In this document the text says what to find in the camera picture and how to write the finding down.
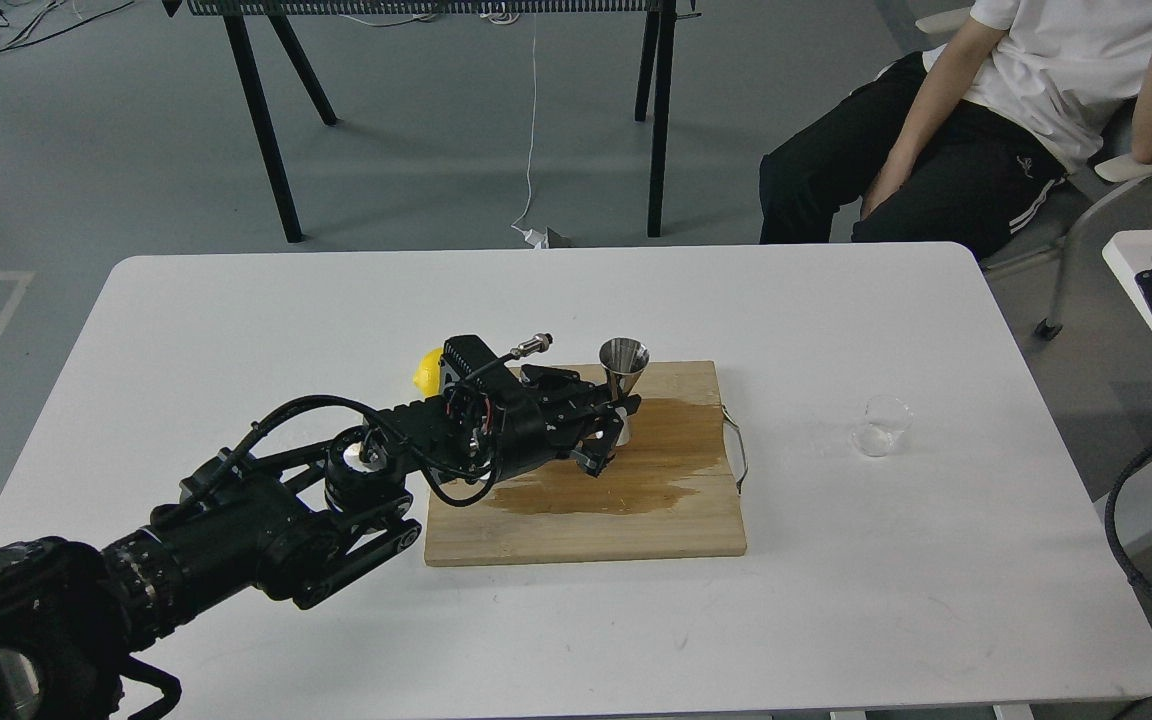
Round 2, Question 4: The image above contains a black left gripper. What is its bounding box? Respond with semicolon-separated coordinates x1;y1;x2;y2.
482;365;643;484

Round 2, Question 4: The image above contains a steel double jigger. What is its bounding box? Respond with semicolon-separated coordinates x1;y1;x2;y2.
599;338;650;401

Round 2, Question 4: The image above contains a clear glass cup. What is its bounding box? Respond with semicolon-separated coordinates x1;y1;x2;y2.
849;395;914;458

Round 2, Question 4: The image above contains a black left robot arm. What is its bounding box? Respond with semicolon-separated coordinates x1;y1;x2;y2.
0;334;649;719

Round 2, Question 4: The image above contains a wooden cutting board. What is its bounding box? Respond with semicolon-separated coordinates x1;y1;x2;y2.
422;361;748;568

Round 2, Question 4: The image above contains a grey office chair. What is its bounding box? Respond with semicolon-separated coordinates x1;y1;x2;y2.
916;8;1152;343

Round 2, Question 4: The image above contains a yellow lemon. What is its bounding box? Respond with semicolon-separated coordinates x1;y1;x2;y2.
411;347;444;397

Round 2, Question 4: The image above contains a seated person white shirt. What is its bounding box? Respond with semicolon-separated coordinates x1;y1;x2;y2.
759;1;1152;259

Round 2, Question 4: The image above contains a white power cable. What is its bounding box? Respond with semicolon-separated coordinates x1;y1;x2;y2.
511;10;573;249

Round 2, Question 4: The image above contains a black metal table frame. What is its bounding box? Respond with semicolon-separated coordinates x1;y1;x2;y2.
162;0;705;243

